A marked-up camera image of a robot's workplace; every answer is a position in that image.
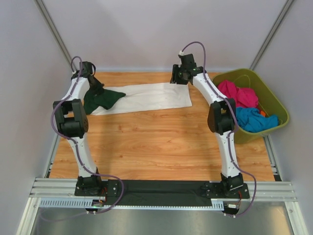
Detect white and green raglan t-shirt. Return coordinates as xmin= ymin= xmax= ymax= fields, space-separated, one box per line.
xmin=84 ymin=83 xmax=192 ymax=115

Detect grey slotted cable duct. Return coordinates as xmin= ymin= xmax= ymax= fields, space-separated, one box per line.
xmin=38 ymin=198 xmax=224 ymax=211

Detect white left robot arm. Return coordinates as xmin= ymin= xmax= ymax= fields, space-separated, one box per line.
xmin=51 ymin=61 xmax=104 ymax=196

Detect magenta pink t-shirt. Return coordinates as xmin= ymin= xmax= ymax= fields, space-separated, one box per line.
xmin=218 ymin=80 xmax=259 ymax=108

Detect blue t-shirt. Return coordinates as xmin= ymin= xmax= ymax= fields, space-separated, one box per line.
xmin=236 ymin=107 xmax=279 ymax=133

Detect aluminium corner frame post left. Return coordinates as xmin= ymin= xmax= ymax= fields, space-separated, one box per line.
xmin=34 ymin=0 xmax=76 ymax=71

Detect aluminium corner frame post right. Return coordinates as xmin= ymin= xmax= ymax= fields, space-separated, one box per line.
xmin=249 ymin=0 xmax=295 ymax=70

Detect olive green plastic bin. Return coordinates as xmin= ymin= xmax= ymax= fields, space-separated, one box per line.
xmin=213 ymin=69 xmax=290 ymax=144

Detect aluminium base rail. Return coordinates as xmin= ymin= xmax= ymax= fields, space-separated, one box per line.
xmin=30 ymin=178 xmax=298 ymax=202

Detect aluminium corner frame post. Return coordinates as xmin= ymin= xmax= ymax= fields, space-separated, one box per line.
xmin=249 ymin=0 xmax=295 ymax=70
xmin=34 ymin=0 xmax=76 ymax=71

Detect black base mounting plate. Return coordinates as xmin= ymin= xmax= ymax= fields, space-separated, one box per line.
xmin=74 ymin=179 xmax=250 ymax=207

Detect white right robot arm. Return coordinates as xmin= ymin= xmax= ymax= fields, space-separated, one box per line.
xmin=170 ymin=52 xmax=244 ymax=198

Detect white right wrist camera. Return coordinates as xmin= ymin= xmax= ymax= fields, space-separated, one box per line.
xmin=179 ymin=50 xmax=186 ymax=57

